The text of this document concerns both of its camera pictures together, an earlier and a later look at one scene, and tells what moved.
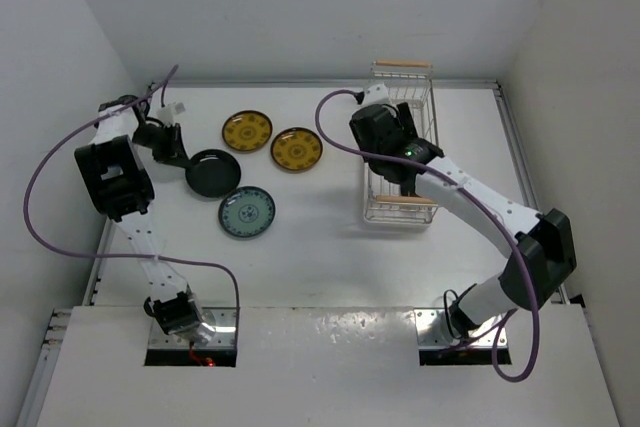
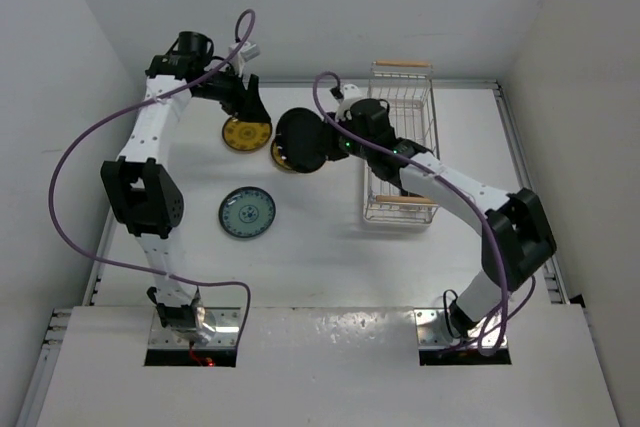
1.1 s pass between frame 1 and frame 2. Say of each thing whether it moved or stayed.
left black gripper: moved
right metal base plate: stayed
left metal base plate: stayed
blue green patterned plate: stayed
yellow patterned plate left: stayed
